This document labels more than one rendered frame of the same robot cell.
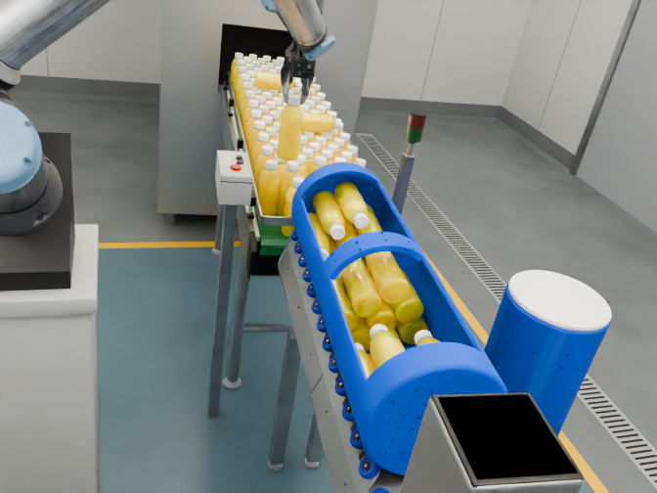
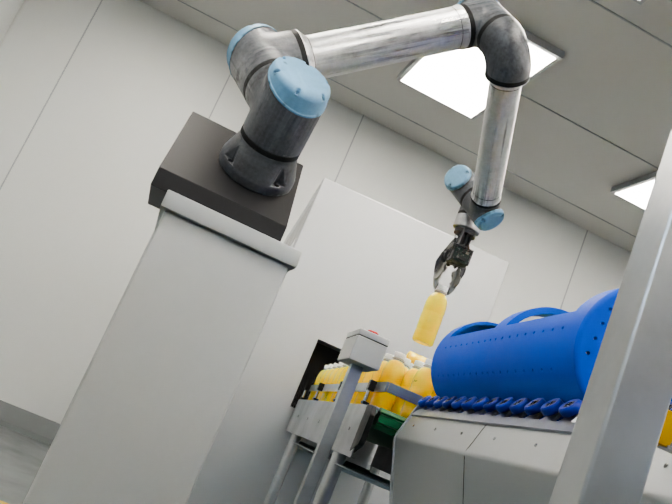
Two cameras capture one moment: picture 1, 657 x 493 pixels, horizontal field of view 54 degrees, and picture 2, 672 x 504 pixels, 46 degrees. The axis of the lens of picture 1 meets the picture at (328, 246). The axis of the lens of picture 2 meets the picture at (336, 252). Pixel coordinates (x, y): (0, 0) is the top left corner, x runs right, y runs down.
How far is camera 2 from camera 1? 133 cm
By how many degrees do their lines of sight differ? 44
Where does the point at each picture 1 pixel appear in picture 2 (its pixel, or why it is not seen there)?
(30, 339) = (226, 272)
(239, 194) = (372, 353)
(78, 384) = (238, 347)
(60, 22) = (362, 53)
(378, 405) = (596, 307)
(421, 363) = not seen: hidden behind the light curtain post
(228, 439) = not seen: outside the picture
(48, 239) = (274, 203)
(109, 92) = not seen: hidden behind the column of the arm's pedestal
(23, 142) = (324, 87)
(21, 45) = (332, 55)
